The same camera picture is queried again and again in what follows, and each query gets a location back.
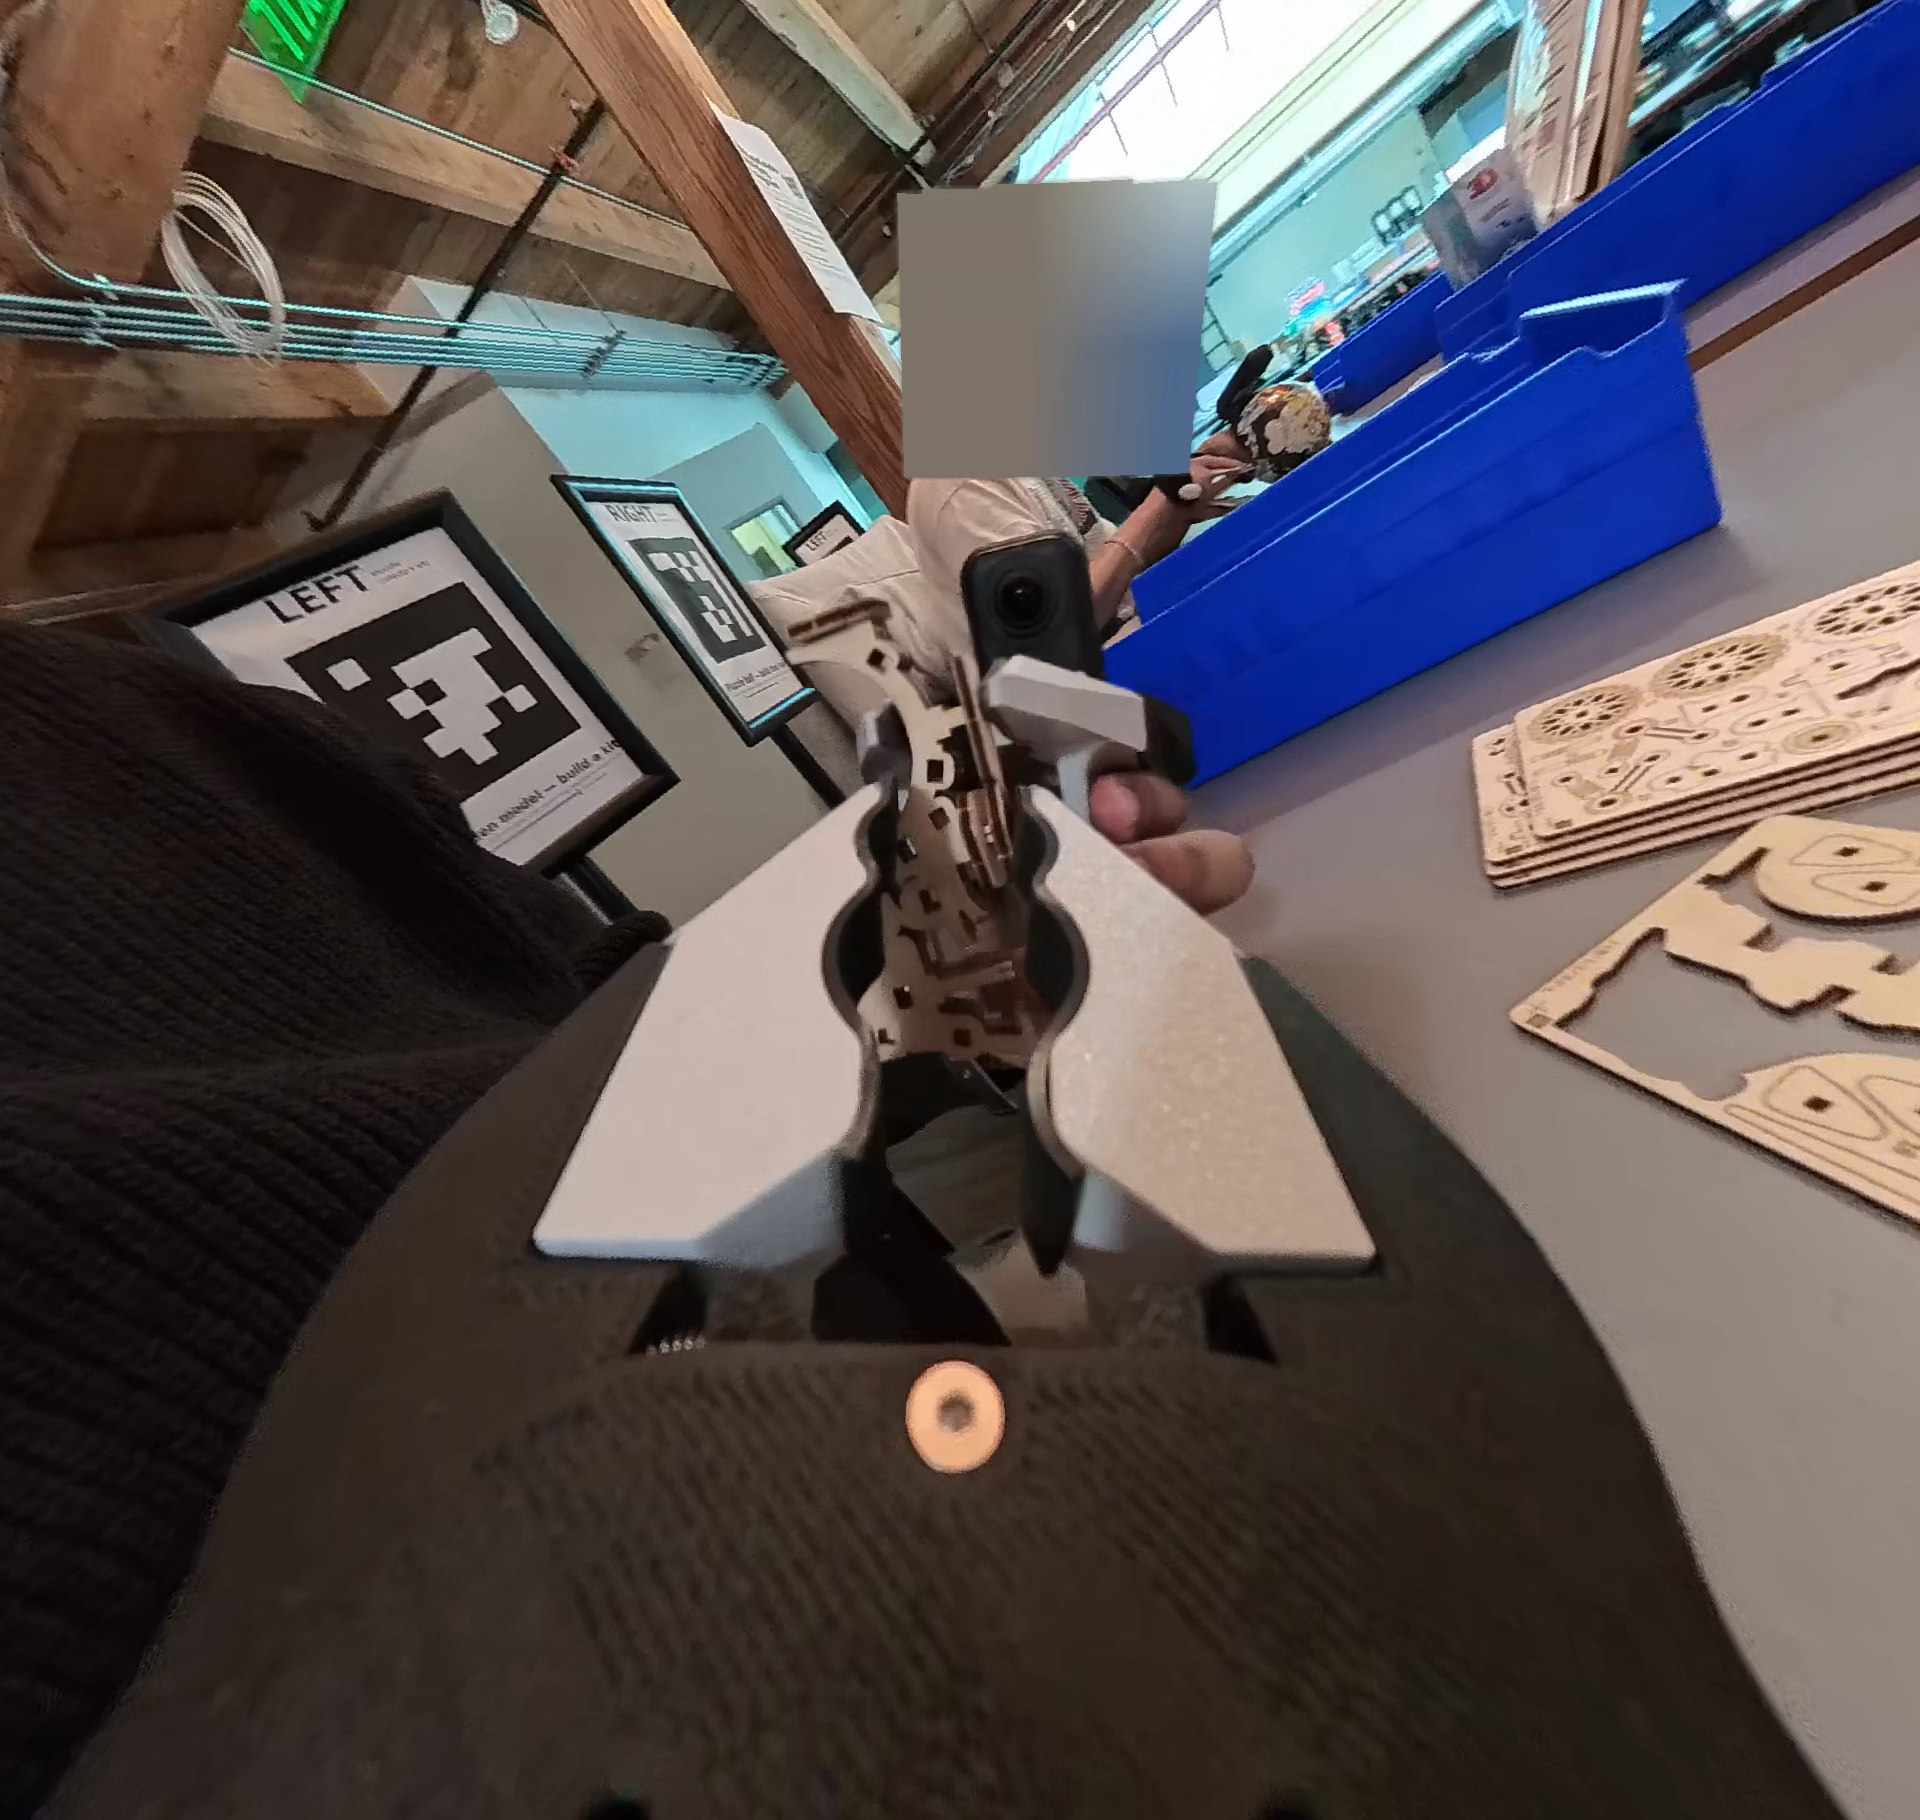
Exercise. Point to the blue plastic bin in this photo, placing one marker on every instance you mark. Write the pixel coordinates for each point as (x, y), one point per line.
(1426, 545)
(1726, 171)
(1388, 342)

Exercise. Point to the punched wooden puzzle sheet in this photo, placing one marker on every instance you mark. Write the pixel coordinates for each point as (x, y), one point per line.
(1695, 950)

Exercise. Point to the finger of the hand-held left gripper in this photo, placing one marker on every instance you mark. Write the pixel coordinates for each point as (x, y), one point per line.
(884, 747)
(1074, 710)

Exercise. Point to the leaning poster board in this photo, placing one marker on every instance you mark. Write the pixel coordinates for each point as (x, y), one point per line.
(1583, 37)

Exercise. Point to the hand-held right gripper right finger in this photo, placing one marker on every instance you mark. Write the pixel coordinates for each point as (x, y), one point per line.
(1199, 1099)

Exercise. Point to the standing sign board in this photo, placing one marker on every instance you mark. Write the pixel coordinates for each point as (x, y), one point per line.
(434, 680)

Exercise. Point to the person's left hand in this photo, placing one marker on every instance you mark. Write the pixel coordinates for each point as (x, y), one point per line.
(1186, 852)

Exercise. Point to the colourful cardboard box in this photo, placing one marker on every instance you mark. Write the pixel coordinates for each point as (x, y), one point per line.
(1486, 208)

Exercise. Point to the person's black knit sweater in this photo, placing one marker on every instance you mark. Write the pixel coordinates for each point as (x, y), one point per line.
(225, 1026)

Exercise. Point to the wooden puzzle model assembly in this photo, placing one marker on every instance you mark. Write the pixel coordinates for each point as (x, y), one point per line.
(947, 921)

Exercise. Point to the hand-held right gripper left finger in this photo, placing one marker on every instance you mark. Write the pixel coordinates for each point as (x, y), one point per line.
(706, 1099)

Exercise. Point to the stack of wooden puzzle sheets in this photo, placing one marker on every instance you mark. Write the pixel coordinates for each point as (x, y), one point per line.
(1651, 756)

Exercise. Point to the paper notice on pillar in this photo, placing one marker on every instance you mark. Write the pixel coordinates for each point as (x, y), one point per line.
(803, 214)

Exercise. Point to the black framed marker sign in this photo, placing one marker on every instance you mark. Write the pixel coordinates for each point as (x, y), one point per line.
(691, 599)

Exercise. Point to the floral patterned ball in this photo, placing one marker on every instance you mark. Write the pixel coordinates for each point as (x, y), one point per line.
(1289, 428)

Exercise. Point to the small framed sign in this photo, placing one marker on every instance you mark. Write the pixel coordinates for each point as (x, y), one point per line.
(823, 534)

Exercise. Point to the another person's forearm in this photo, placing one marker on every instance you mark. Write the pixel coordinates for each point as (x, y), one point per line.
(1162, 514)

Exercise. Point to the beige jacket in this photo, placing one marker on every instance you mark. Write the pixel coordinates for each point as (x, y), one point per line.
(857, 604)

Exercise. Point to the green exit sign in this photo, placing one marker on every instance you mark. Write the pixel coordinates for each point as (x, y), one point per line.
(301, 6)

